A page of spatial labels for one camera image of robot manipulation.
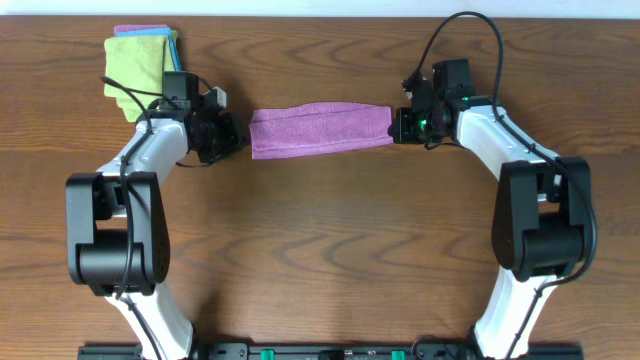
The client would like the purple microfiber cloth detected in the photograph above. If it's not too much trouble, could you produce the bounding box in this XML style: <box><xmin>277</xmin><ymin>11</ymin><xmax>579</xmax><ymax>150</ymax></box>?
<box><xmin>250</xmin><ymin>102</ymin><xmax>393</xmax><ymax>160</ymax></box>

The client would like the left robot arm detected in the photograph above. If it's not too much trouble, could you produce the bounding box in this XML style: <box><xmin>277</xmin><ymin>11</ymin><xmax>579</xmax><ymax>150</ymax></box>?
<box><xmin>65</xmin><ymin>71</ymin><xmax>247</xmax><ymax>359</ymax></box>

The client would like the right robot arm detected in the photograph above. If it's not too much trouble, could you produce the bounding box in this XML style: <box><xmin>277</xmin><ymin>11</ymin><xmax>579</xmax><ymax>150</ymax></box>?
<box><xmin>389</xmin><ymin>59</ymin><xmax>594</xmax><ymax>359</ymax></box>

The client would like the green folded cloth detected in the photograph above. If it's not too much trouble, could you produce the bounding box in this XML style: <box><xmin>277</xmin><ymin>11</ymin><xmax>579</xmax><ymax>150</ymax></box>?
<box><xmin>104</xmin><ymin>35</ymin><xmax>176</xmax><ymax>107</ymax></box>

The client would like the blue folded cloth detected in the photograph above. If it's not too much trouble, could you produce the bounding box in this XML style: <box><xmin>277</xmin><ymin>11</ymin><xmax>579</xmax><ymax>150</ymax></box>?
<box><xmin>114</xmin><ymin>27</ymin><xmax>182</xmax><ymax>71</ymax></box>

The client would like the purple folded cloth in stack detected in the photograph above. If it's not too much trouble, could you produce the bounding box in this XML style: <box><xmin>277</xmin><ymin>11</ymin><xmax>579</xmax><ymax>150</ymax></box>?
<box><xmin>113</xmin><ymin>24</ymin><xmax>167</xmax><ymax>35</ymax></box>

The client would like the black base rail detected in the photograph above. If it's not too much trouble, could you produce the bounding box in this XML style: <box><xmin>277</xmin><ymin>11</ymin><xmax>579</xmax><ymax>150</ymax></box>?
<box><xmin>76</xmin><ymin>341</ymin><xmax>584</xmax><ymax>360</ymax></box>

